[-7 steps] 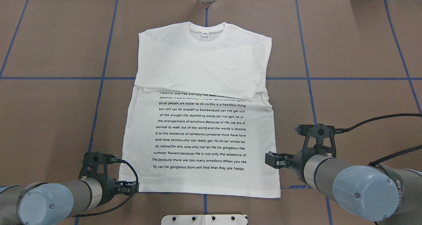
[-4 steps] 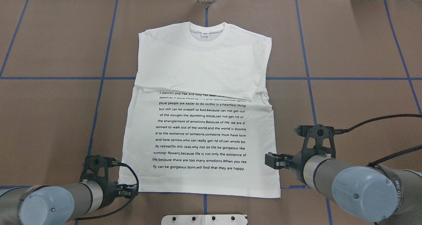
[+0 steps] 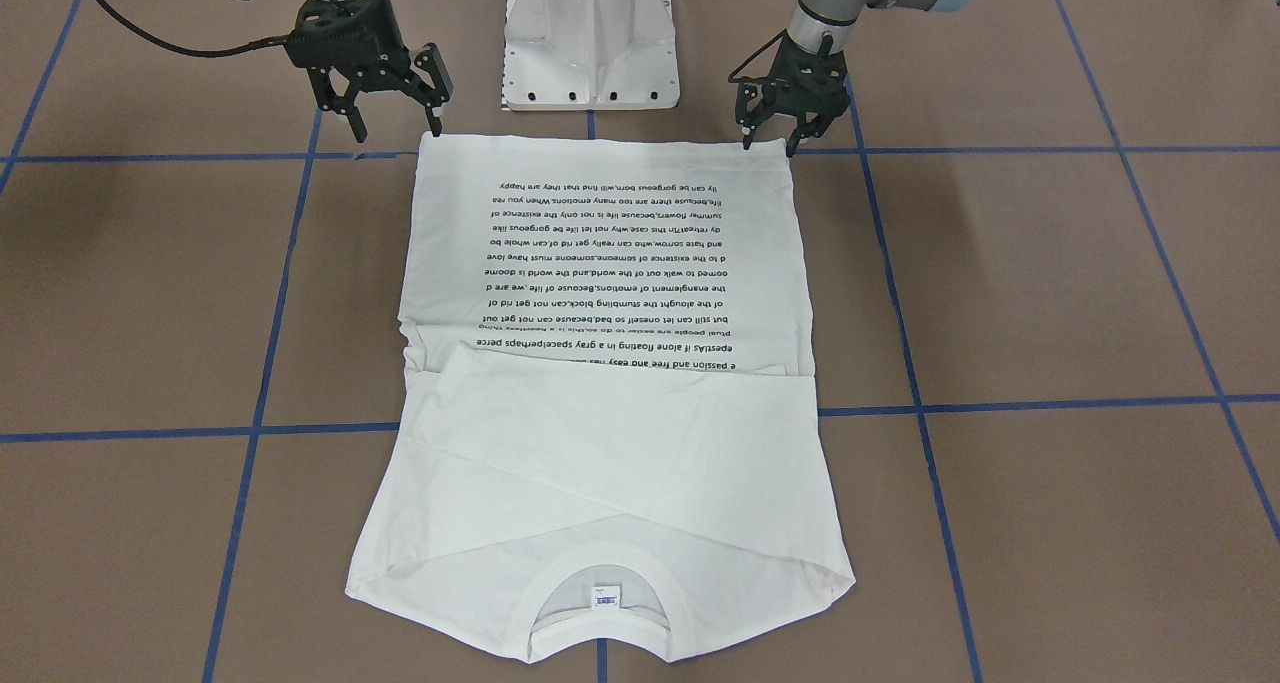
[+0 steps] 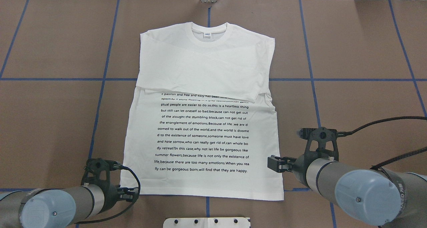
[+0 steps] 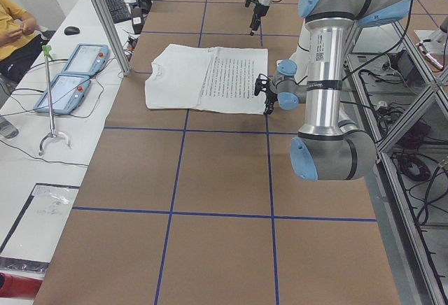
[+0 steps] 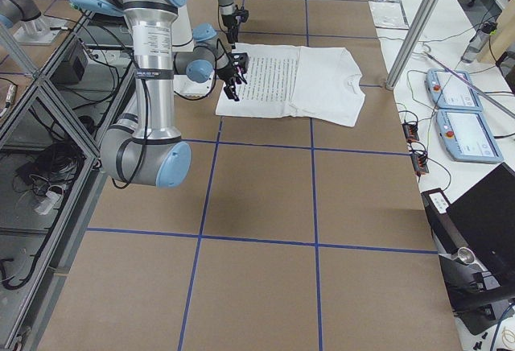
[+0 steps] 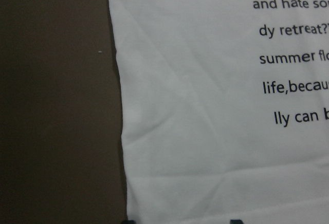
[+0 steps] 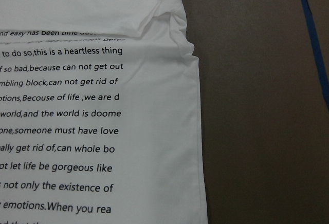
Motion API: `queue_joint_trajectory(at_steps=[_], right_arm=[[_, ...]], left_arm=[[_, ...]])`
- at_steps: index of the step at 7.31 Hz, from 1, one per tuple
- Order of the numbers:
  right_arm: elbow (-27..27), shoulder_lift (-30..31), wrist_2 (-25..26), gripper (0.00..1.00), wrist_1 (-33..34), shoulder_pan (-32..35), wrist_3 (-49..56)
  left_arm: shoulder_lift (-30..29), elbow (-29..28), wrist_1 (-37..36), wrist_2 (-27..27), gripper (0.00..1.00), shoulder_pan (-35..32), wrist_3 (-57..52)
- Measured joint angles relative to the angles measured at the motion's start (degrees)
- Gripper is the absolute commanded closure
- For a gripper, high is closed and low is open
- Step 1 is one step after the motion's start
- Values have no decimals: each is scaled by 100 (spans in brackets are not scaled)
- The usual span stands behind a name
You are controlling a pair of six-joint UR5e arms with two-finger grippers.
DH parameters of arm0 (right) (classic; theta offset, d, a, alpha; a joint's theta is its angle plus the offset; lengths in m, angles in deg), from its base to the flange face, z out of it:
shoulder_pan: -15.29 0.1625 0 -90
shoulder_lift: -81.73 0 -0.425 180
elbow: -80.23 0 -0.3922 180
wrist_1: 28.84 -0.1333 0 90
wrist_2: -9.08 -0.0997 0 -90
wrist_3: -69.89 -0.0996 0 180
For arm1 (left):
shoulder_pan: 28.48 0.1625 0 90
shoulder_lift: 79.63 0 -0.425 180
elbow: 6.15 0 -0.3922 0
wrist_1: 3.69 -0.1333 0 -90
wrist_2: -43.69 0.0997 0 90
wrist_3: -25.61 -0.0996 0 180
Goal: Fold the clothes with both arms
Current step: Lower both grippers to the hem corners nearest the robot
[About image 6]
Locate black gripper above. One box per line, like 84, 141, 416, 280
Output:
216, 52, 249, 101
220, 4, 249, 49

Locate white long-sleeve printed shirt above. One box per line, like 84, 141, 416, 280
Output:
216, 43, 365, 127

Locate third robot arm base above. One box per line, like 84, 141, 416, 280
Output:
1, 0, 68, 46

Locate clear plastic bag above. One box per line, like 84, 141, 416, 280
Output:
369, 0, 410, 30

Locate black power brick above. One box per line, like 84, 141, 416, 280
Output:
51, 42, 88, 85

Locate orange terminal board upper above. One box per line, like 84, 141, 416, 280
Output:
402, 122, 419, 142

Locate orange terminal board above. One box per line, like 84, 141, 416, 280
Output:
410, 151, 429, 177
402, 122, 419, 142

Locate orange terminal board lower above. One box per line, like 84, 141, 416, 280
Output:
410, 151, 429, 177

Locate upper blue teach pendant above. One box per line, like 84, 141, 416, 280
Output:
425, 68, 483, 112

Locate blue teach pendant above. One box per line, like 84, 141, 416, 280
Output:
425, 68, 483, 112
436, 109, 504, 163

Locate lower blue teach pendant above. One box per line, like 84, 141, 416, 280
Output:
436, 109, 504, 163

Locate clear water bottle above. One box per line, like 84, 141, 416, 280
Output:
461, 20, 498, 64

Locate black laptop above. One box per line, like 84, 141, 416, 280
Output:
447, 163, 514, 277

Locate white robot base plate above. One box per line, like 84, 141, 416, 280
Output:
173, 73, 216, 99

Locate aluminium frame post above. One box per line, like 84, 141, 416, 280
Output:
385, 0, 439, 90

